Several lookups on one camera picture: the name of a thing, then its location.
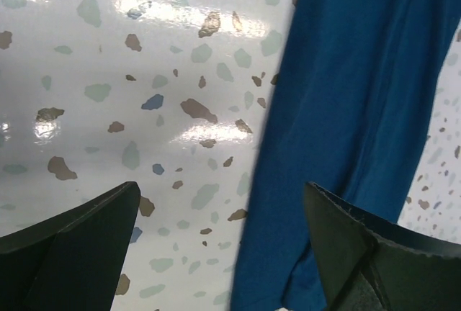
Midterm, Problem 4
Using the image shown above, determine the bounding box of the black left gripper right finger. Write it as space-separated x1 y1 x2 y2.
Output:
304 183 460 311

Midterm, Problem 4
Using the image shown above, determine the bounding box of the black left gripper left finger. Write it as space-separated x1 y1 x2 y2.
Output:
1 181 140 310

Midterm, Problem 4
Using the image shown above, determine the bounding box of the dark blue printed t-shirt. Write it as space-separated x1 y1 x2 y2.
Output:
230 0 460 310

